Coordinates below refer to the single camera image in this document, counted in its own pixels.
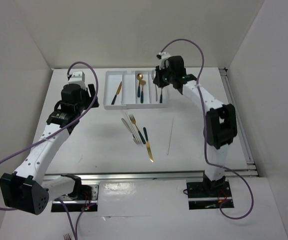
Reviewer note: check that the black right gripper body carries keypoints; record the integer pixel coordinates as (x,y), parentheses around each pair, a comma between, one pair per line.
(169,75)

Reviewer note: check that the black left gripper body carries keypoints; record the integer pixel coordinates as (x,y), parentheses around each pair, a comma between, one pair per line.
(85,98)

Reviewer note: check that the silver fork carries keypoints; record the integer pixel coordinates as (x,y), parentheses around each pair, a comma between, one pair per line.
(156,91)
(129,129)

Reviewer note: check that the gold fork green handle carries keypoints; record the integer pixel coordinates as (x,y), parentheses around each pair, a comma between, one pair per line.
(133,121)
(161,96)

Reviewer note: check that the gold spoon green handle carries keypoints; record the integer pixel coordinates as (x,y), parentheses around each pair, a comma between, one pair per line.
(142,84)
(139,77)

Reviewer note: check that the gold knife green handle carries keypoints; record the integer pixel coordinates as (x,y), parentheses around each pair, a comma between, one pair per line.
(116,94)
(148,145)

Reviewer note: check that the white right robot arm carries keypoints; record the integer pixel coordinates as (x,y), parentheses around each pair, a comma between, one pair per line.
(220,127)

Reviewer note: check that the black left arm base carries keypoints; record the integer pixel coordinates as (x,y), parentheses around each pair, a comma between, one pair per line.
(87,193)

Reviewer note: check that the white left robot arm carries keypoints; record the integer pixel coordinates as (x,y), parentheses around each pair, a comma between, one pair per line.
(24,189)

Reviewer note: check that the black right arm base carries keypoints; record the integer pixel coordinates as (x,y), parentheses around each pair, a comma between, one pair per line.
(201,191)

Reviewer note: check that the white compartment cutlery tray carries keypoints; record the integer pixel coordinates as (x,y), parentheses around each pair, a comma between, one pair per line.
(127,98)

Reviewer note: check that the white chopstick right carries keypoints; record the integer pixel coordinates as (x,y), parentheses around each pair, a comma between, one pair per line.
(170,136)

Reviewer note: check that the gold fork bottom edge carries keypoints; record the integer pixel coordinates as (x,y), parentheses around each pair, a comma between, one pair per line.
(67,237)

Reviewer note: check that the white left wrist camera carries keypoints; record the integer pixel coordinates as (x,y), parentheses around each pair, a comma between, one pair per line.
(77,77)

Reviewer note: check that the aluminium rail front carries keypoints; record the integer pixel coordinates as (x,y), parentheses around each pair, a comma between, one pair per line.
(152,176)

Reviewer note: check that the aluminium rail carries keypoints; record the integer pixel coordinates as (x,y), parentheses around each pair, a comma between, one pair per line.
(251,165)
(152,176)

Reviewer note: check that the aluminium rail right side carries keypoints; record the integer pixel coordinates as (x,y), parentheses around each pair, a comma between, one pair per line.
(251,165)

